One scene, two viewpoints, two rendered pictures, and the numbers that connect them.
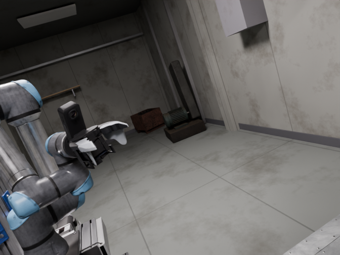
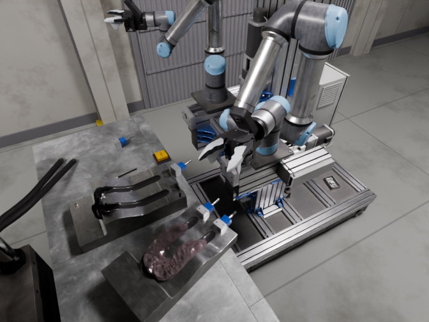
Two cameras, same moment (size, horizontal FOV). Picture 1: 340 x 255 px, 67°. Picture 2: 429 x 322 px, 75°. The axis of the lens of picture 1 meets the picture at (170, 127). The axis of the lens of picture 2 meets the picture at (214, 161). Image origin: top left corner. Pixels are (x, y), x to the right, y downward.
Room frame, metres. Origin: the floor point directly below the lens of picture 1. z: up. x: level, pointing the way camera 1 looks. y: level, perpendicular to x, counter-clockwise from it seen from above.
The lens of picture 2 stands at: (0.43, -0.36, 1.95)
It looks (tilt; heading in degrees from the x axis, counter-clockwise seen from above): 45 degrees down; 78
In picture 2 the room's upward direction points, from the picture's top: straight up
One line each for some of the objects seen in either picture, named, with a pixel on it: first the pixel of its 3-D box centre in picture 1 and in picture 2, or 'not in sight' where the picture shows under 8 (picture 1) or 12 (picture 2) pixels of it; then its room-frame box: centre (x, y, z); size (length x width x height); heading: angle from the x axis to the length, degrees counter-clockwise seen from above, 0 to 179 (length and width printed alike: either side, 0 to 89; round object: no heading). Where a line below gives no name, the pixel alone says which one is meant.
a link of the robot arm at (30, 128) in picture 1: (40, 151); (306, 84); (0.96, 0.49, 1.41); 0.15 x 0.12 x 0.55; 131
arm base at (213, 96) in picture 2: not in sight; (215, 89); (0.75, 1.07, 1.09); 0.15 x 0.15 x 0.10
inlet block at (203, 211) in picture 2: not in sight; (209, 206); (0.58, 0.42, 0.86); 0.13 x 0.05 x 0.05; 35
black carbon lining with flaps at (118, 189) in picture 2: not in sight; (129, 194); (0.22, 0.53, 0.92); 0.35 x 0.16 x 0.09; 17
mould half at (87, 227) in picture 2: not in sight; (127, 200); (0.20, 0.53, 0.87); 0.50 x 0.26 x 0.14; 17
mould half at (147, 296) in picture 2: not in sight; (175, 254); (0.39, 0.22, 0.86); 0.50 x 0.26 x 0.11; 35
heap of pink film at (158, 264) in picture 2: not in sight; (173, 247); (0.39, 0.23, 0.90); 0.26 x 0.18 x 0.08; 35
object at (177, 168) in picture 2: not in sight; (182, 165); (0.49, 0.75, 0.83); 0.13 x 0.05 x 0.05; 31
